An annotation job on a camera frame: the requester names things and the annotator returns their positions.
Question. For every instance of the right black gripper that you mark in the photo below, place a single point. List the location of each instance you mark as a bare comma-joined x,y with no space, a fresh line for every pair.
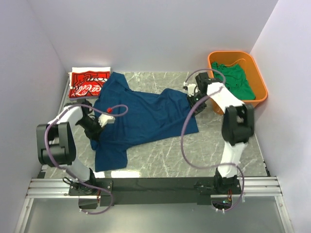
198,108

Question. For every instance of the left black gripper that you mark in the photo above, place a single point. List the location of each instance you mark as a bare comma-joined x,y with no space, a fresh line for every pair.
95,135

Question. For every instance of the dark blue t-shirt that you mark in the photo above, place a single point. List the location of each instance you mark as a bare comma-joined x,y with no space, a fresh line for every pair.
150,117

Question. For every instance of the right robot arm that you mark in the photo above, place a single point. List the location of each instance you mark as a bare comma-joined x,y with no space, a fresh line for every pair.
237,125

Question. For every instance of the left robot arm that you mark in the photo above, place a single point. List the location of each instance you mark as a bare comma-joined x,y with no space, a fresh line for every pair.
55,142

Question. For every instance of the green t-shirt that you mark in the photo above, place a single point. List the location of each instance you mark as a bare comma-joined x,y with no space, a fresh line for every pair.
236,81

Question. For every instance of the orange plastic bin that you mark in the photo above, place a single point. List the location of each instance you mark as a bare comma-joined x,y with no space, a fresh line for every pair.
246,61

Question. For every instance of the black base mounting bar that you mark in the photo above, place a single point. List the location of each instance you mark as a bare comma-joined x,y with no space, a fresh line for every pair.
125,191

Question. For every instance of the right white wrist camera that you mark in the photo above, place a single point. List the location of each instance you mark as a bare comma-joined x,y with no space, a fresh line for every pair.
191,88

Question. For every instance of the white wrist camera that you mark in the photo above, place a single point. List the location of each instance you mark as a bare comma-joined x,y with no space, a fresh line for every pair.
105,119
191,88

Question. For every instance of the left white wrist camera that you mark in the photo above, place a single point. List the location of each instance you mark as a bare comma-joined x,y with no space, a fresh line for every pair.
105,119

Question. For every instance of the aluminium extrusion rail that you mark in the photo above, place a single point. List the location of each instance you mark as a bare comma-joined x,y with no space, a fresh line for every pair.
155,205

